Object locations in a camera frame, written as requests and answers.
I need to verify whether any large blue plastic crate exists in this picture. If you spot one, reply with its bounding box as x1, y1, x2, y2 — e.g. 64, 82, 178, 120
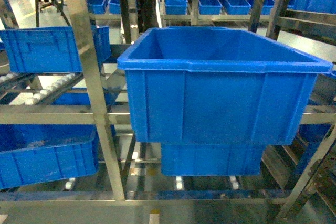
117, 27, 333, 145

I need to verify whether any blue crate left lower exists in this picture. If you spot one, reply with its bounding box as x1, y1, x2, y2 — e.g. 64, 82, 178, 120
1, 124, 99, 189

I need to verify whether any small blue bin far shelf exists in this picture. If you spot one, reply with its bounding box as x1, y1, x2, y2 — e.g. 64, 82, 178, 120
199, 0, 223, 15
223, 0, 251, 15
165, 0, 187, 15

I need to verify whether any blue crate under large crate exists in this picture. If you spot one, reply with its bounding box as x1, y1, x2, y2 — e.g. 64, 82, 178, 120
161, 144, 266, 176

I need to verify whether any stainless steel rack frame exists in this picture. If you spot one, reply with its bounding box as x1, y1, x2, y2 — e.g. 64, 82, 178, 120
1, 0, 335, 223

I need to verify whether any blue crate left upper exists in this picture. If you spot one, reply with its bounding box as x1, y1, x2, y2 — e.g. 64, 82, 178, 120
1, 26, 111, 73

